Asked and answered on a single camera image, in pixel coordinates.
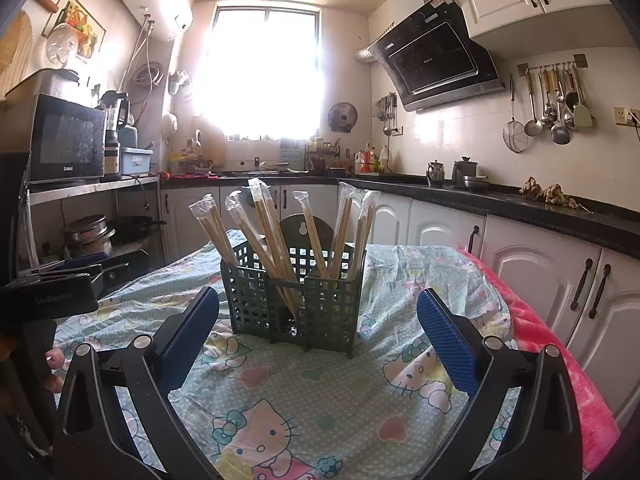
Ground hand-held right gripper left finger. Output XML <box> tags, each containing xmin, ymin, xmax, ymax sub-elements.
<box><xmin>52</xmin><ymin>286</ymin><xmax>221</xmax><ymax>480</ymax></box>

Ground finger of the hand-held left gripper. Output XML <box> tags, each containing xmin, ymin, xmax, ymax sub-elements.
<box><xmin>20</xmin><ymin>262</ymin><xmax>106</xmax><ymax>287</ymax></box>
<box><xmin>60</xmin><ymin>251</ymin><xmax>111</xmax><ymax>265</ymax></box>

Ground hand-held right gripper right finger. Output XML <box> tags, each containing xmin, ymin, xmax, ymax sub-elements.
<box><xmin>416</xmin><ymin>288</ymin><xmax>584</xmax><ymax>480</ymax></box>

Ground dark green plastic utensil basket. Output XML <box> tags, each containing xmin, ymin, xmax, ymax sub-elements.
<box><xmin>220</xmin><ymin>214</ymin><xmax>369</xmax><ymax>359</ymax></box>

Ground bunch of bamboo chopsticks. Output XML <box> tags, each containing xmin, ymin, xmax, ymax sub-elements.
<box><xmin>189</xmin><ymin>177</ymin><xmax>382</xmax><ymax>321</ymax></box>

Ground person's left hand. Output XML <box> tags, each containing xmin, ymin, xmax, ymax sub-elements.
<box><xmin>42</xmin><ymin>347</ymin><xmax>66</xmax><ymax>395</ymax></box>

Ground stack of steel pots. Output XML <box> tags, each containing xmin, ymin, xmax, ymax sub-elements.
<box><xmin>61</xmin><ymin>215</ymin><xmax>115</xmax><ymax>261</ymax></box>

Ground pink fleece blanket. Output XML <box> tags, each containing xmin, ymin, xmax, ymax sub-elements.
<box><xmin>455</xmin><ymin>247</ymin><xmax>622</xmax><ymax>476</ymax></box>

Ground dark labelled bottle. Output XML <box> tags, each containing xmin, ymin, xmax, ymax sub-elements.
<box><xmin>104</xmin><ymin>129</ymin><xmax>121</xmax><ymax>176</ymax></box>

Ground blue-grey plastic box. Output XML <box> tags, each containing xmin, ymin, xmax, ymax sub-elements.
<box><xmin>120</xmin><ymin>147</ymin><xmax>154</xmax><ymax>176</ymax></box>

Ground white lower cabinets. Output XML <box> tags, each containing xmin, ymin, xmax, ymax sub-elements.
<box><xmin>160</xmin><ymin>185</ymin><xmax>640</xmax><ymax>431</ymax></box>

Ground black microwave oven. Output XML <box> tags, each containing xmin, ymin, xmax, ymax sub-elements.
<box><xmin>27</xmin><ymin>92</ymin><xmax>107</xmax><ymax>184</ymax></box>

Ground cartoon print bedsheet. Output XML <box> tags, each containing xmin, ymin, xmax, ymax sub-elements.
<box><xmin>52</xmin><ymin>242</ymin><xmax>522</xmax><ymax>480</ymax></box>

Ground countertop blender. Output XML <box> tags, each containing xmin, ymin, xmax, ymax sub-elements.
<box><xmin>97</xmin><ymin>91</ymin><xmax>132</xmax><ymax>177</ymax></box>

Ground black kitchen countertop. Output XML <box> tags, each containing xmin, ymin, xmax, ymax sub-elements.
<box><xmin>160</xmin><ymin>170</ymin><xmax>640</xmax><ymax>256</ymax></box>

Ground wooden cutting board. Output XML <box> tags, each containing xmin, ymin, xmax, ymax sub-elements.
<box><xmin>192</xmin><ymin>116</ymin><xmax>227</xmax><ymax>166</ymax></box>

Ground large steel kettle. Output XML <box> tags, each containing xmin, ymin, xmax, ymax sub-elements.
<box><xmin>452</xmin><ymin>156</ymin><xmax>479</xmax><ymax>189</ymax></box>

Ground brown ginger roots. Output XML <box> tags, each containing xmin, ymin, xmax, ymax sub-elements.
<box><xmin>519</xmin><ymin>176</ymin><xmax>584</xmax><ymax>210</ymax></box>

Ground pale blue storage rack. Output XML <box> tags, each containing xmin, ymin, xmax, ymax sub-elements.
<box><xmin>280</xmin><ymin>138</ymin><xmax>306</xmax><ymax>171</ymax></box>

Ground round woven mat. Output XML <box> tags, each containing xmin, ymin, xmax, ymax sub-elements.
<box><xmin>0</xmin><ymin>10</ymin><xmax>32</xmax><ymax>96</ymax></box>

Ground dark spice rack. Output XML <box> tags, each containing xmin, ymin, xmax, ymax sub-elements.
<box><xmin>305</xmin><ymin>137</ymin><xmax>344</xmax><ymax>174</ymax></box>

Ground large steel slotted ladle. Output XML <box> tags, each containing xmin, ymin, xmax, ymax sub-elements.
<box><xmin>550</xmin><ymin>67</ymin><xmax>572</xmax><ymax>146</ymax></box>

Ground small hanging kitchen tools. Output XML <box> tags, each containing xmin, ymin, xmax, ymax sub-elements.
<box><xmin>376</xmin><ymin>92</ymin><xmax>399</xmax><ymax>136</ymax></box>

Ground kitchen window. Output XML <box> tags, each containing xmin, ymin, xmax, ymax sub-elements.
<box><xmin>200</xmin><ymin>5</ymin><xmax>326</xmax><ymax>141</ymax></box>

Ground pale green spatula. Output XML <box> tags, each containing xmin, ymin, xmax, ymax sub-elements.
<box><xmin>572</xmin><ymin>65</ymin><xmax>595</xmax><ymax>129</ymax></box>

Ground white water heater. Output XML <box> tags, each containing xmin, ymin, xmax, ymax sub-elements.
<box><xmin>112</xmin><ymin>0</ymin><xmax>194</xmax><ymax>44</ymax></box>

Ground black range hood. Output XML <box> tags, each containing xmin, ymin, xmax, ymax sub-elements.
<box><xmin>372</xmin><ymin>0</ymin><xmax>506</xmax><ymax>114</ymax></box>

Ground coiled hose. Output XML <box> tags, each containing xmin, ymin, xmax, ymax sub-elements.
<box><xmin>135</xmin><ymin>62</ymin><xmax>165</xmax><ymax>89</ymax></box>

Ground wire mesh strainer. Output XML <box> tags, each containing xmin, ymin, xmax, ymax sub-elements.
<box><xmin>502</xmin><ymin>75</ymin><xmax>530</xmax><ymax>154</ymax></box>

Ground fruit wall poster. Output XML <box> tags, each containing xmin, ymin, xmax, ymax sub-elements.
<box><xmin>42</xmin><ymin>0</ymin><xmax>107</xmax><ymax>61</ymax></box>

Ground round wall fan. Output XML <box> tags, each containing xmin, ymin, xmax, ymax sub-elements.
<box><xmin>327</xmin><ymin>101</ymin><xmax>359</xmax><ymax>135</ymax></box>

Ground utensil hanging rail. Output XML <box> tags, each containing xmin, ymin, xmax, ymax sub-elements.
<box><xmin>517</xmin><ymin>54</ymin><xmax>587</xmax><ymax>74</ymax></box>

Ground silver vent duct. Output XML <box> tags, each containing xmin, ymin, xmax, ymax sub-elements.
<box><xmin>354</xmin><ymin>20</ymin><xmax>396</xmax><ymax>64</ymax></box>

